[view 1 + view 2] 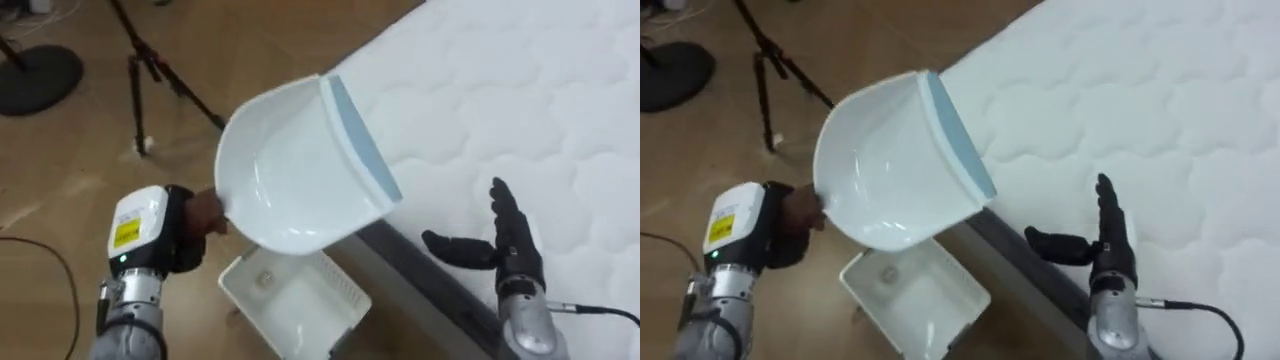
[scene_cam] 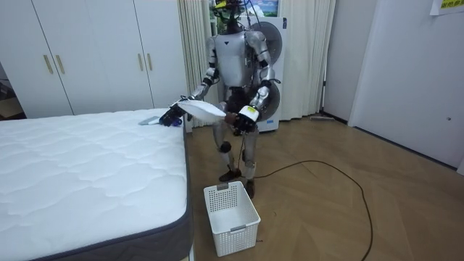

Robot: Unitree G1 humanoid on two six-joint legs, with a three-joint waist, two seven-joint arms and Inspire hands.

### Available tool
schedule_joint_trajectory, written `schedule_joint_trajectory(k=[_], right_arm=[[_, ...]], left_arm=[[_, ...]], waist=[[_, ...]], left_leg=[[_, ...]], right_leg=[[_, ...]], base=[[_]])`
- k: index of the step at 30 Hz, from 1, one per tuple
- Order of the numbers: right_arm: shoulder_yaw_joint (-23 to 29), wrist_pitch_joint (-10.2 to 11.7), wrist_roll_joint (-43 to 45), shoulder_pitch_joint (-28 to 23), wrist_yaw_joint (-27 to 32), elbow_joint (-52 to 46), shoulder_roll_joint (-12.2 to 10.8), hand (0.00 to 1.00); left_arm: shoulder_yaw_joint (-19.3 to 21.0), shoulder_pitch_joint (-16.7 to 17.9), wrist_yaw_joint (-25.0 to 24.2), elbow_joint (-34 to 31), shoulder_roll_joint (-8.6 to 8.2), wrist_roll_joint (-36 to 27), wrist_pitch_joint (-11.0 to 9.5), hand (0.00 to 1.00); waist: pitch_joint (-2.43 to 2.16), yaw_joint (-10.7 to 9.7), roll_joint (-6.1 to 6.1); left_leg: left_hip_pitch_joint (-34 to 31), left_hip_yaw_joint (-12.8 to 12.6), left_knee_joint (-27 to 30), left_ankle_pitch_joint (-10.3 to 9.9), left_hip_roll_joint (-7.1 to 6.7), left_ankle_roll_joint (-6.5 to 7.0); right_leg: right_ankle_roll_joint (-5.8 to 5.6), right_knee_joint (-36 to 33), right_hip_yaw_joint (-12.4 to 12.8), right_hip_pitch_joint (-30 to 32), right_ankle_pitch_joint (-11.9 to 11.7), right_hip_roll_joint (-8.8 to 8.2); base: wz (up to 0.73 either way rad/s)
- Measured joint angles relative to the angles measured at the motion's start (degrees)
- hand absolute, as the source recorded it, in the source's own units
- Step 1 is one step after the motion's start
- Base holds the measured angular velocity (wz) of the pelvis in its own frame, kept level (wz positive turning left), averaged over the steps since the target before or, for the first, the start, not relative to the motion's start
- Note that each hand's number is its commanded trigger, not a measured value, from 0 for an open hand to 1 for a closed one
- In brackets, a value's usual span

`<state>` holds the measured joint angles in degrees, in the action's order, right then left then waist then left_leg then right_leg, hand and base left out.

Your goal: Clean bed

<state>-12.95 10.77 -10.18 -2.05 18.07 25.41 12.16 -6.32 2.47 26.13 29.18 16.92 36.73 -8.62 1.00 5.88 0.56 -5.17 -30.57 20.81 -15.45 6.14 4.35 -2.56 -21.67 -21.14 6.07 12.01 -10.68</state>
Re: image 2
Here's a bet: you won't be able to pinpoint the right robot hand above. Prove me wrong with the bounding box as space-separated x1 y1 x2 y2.
158 101 190 128

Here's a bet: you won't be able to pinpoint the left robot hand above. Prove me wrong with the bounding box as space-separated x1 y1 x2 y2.
231 104 261 137

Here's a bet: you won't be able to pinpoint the white cloth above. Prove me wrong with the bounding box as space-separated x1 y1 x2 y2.
175 99 228 123

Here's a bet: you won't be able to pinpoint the robot legs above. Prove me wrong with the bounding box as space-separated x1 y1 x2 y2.
211 101 260 199

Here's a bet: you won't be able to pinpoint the robot body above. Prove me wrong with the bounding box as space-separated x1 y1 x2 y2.
211 0 270 114

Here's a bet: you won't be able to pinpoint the flat mop with pole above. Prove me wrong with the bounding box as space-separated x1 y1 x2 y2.
309 63 337 122

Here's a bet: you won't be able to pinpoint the cream curtain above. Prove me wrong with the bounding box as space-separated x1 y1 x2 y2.
177 0 220 128
279 0 337 122

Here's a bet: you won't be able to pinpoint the white wardrobe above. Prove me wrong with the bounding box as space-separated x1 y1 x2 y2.
0 0 190 120

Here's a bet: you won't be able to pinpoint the grey bed with white mattress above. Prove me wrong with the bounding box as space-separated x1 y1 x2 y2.
0 107 195 261

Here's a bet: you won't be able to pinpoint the white perforated plastic basket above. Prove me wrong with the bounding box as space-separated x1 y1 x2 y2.
203 180 262 258

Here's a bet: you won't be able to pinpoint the white door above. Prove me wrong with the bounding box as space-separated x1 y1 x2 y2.
347 0 464 171

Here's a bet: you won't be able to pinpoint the thin hanging cord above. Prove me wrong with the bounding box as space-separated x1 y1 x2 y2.
236 133 248 172

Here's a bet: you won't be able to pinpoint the cable bundle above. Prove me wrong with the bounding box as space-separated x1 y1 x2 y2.
237 0 263 29

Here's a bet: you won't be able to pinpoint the wall poster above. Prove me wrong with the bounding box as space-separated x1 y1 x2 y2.
247 0 281 18

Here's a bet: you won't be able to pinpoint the black floor cable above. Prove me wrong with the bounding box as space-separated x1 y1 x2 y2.
252 159 375 261

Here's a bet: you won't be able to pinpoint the yellow wall notice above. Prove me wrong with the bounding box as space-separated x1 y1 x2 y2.
428 0 464 17

